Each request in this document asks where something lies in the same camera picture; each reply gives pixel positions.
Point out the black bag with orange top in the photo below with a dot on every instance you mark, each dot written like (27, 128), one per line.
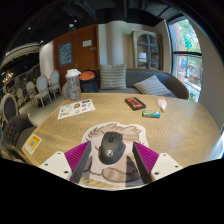
(88, 83)

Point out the grey curved sofa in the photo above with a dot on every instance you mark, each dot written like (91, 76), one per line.
(173, 83)

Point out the white sticker sheet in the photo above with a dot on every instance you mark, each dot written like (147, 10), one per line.
(76, 109)

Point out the arched glass-door cabinet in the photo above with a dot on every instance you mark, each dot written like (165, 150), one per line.
(147, 50)

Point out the dark tufted chair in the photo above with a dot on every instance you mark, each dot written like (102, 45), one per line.
(15, 131)

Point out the striped flat cushion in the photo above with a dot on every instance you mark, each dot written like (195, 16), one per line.
(152, 86)

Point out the black computer mouse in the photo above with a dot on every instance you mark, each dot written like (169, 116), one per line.
(111, 148)

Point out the clear plastic jug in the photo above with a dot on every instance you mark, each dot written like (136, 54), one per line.
(73, 86)

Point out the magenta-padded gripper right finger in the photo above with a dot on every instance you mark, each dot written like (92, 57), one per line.
(164, 165)

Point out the small green and blue pack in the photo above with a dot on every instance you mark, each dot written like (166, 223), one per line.
(151, 114)

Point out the cat-shaped mouse pad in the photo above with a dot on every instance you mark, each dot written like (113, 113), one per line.
(113, 173)

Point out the striped upright cushion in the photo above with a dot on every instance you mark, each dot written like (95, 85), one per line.
(113, 76)

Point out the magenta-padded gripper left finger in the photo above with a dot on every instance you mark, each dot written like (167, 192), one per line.
(56, 165)

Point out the white wall sign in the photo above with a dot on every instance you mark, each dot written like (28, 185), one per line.
(87, 43)

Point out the group of white chairs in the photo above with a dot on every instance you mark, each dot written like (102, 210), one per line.
(41, 86)

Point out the yellow square sticker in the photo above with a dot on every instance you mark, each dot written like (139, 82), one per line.
(33, 144)

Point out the white plastic packet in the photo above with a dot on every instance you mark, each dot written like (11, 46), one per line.
(162, 104)

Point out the blue wall poster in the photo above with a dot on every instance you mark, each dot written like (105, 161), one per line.
(65, 53)

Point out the black and red box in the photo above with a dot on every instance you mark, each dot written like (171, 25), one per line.
(135, 103)

